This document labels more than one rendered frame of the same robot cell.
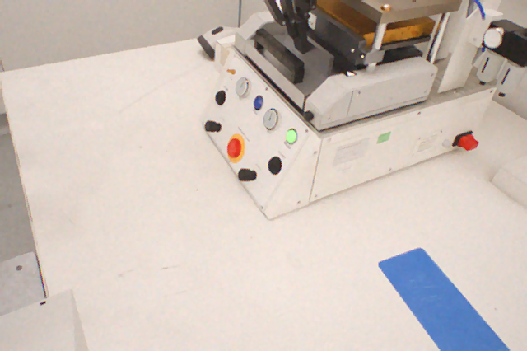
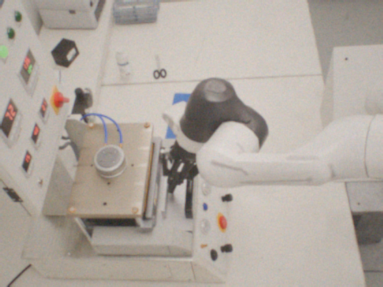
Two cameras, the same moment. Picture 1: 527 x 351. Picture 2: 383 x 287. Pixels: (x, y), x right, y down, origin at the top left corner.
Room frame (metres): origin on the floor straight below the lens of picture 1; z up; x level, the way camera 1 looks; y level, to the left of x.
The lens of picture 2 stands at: (1.16, 0.41, 2.04)
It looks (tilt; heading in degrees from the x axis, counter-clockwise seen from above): 54 degrees down; 222
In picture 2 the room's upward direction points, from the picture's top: 9 degrees counter-clockwise
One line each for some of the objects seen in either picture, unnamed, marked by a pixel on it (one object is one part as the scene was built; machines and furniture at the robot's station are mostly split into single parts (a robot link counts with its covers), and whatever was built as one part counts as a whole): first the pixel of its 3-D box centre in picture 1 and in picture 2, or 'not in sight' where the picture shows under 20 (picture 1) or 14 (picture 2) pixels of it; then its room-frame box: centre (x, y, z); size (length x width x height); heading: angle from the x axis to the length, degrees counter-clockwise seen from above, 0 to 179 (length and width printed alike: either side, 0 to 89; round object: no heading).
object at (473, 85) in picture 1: (363, 64); (115, 200); (0.83, -0.21, 0.93); 0.46 x 0.35 x 0.01; 121
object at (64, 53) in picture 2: not in sight; (65, 52); (0.39, -0.87, 0.83); 0.09 x 0.06 x 0.07; 10
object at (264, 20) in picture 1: (291, 27); (143, 241); (0.89, -0.05, 0.97); 0.25 x 0.05 x 0.07; 121
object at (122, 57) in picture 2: not in sight; (124, 63); (0.32, -0.62, 0.82); 0.05 x 0.05 x 0.14
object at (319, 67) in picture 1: (336, 51); (140, 193); (0.79, -0.14, 0.97); 0.30 x 0.22 x 0.08; 122
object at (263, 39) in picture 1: (277, 53); (190, 189); (0.71, -0.02, 0.99); 0.15 x 0.02 x 0.04; 32
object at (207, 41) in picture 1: (230, 38); not in sight; (1.18, 0.11, 0.79); 0.20 x 0.08 x 0.08; 123
